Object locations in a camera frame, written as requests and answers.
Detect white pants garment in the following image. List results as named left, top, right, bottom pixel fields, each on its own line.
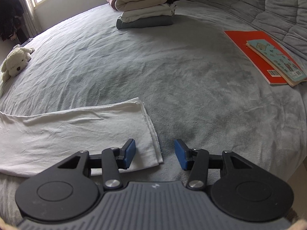
left=1, top=98, right=163, bottom=177

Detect orange red booklet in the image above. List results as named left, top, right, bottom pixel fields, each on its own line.
left=224, top=31, right=295, bottom=85

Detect grey window curtain left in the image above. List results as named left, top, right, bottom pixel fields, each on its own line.
left=19, top=0, right=42, bottom=37

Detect black tablet on bed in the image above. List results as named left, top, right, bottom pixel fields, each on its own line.
left=20, top=38, right=33, bottom=47

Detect grey quilted headboard cover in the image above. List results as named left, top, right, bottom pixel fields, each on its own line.
left=189, top=0, right=306, bottom=59

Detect white plush dog toy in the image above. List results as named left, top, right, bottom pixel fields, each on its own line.
left=1, top=45, right=35, bottom=83

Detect teal illustrated booklet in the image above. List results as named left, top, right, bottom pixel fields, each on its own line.
left=246, top=39, right=306, bottom=87

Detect grey bed sheet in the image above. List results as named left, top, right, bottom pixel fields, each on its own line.
left=0, top=0, right=307, bottom=223

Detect dark hanging clothes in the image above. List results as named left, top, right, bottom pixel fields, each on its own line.
left=1, top=0, right=28, bottom=44

